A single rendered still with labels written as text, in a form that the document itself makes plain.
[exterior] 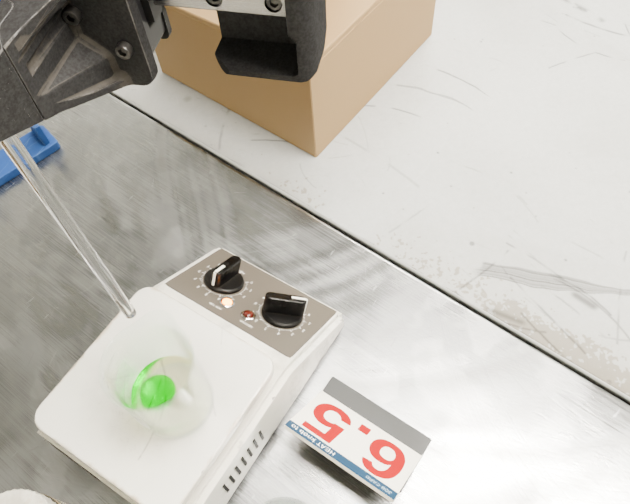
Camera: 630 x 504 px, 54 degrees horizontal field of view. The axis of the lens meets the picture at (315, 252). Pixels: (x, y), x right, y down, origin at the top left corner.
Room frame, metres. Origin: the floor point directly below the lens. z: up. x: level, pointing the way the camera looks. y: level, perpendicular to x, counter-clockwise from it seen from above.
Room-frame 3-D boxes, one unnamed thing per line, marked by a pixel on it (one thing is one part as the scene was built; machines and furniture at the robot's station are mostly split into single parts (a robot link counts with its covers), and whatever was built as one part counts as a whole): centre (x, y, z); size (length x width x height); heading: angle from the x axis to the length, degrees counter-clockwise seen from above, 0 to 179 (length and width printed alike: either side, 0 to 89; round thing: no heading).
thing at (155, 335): (0.14, 0.10, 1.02); 0.06 x 0.05 x 0.08; 169
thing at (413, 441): (0.12, -0.02, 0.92); 0.09 x 0.06 x 0.04; 50
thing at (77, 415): (0.14, 0.12, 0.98); 0.12 x 0.12 x 0.01; 52
